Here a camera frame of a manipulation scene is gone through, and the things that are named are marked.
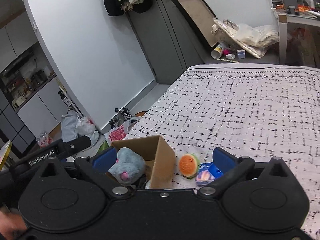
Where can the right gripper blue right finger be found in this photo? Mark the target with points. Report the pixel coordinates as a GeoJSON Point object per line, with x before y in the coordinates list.
{"type": "Point", "coordinates": [223, 160]}

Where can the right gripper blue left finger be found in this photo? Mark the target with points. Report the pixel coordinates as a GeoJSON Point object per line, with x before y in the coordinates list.
{"type": "Point", "coordinates": [105, 159]}

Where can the blue tissue pack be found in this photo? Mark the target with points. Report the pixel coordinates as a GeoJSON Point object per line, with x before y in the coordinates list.
{"type": "Point", "coordinates": [207, 173]}

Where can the grey plush mouse toy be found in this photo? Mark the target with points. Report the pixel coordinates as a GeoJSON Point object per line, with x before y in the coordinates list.
{"type": "Point", "coordinates": [128, 168]}

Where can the hamburger plush toy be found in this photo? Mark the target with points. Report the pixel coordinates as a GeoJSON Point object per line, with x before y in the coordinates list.
{"type": "Point", "coordinates": [189, 165]}

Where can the white soft bundle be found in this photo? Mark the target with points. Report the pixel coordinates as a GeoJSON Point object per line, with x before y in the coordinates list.
{"type": "Point", "coordinates": [148, 185]}

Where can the person's left hand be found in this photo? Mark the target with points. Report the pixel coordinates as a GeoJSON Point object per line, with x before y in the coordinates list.
{"type": "Point", "coordinates": [12, 225]}

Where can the grey white garbage bags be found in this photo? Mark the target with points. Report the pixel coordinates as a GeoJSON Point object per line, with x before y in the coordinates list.
{"type": "Point", "coordinates": [74, 126]}

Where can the white red printed plastic bag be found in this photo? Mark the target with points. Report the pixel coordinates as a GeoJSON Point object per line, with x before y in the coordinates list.
{"type": "Point", "coordinates": [120, 132]}

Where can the camouflage shoes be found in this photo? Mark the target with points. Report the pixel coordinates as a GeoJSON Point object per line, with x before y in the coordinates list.
{"type": "Point", "coordinates": [122, 115]}

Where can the white cabinet with shelves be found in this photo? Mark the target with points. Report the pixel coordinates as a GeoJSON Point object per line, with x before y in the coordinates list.
{"type": "Point", "coordinates": [31, 93]}

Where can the brown cardboard box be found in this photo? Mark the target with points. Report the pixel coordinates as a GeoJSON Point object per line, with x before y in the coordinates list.
{"type": "Point", "coordinates": [158, 156]}

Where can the white black patterned bedspread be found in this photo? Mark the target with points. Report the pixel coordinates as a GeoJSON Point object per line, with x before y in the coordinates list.
{"type": "Point", "coordinates": [258, 110]}

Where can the white paper cup tube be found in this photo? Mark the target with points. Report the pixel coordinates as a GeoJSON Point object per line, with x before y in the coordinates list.
{"type": "Point", "coordinates": [217, 52]}

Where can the grey door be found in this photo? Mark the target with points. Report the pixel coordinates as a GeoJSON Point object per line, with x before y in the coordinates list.
{"type": "Point", "coordinates": [166, 39]}

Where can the clear plastic bag with cloth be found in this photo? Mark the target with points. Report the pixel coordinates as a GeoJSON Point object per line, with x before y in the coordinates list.
{"type": "Point", "coordinates": [254, 40]}

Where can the white desk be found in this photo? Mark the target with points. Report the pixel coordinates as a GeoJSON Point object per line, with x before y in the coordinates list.
{"type": "Point", "coordinates": [288, 22]}

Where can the framed board leaning on wall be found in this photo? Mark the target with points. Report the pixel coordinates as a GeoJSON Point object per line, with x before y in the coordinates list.
{"type": "Point", "coordinates": [200, 17]}

